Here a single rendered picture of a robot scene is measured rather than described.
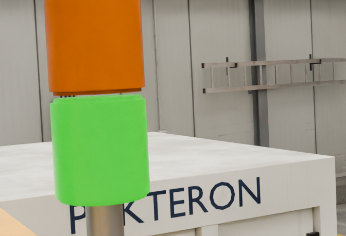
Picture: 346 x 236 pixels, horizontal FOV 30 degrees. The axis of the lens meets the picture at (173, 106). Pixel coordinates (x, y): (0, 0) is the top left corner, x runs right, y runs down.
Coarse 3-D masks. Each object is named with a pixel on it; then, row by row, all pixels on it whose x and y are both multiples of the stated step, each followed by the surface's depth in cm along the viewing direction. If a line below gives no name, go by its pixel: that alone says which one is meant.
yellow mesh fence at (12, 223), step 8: (0, 208) 63; (0, 216) 60; (8, 216) 59; (0, 224) 56; (8, 224) 56; (16, 224) 56; (0, 232) 53; (8, 232) 53; (16, 232) 53; (24, 232) 53; (32, 232) 53
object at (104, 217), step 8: (88, 208) 33; (96, 208) 33; (104, 208) 33; (112, 208) 33; (120, 208) 34; (88, 216) 34; (96, 216) 33; (104, 216) 33; (112, 216) 33; (120, 216) 34; (88, 224) 34; (96, 224) 33; (104, 224) 33; (112, 224) 33; (120, 224) 34; (88, 232) 34; (96, 232) 33; (104, 232) 33; (112, 232) 33; (120, 232) 34
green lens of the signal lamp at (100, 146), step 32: (96, 96) 35; (128, 96) 32; (64, 128) 32; (96, 128) 31; (128, 128) 32; (64, 160) 32; (96, 160) 31; (128, 160) 32; (64, 192) 32; (96, 192) 32; (128, 192) 32
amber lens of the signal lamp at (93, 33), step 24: (48, 0) 32; (72, 0) 31; (96, 0) 31; (120, 0) 32; (48, 24) 32; (72, 24) 31; (96, 24) 31; (120, 24) 32; (48, 48) 32; (72, 48) 31; (96, 48) 31; (120, 48) 32; (48, 72) 33; (72, 72) 31; (96, 72) 31; (120, 72) 32
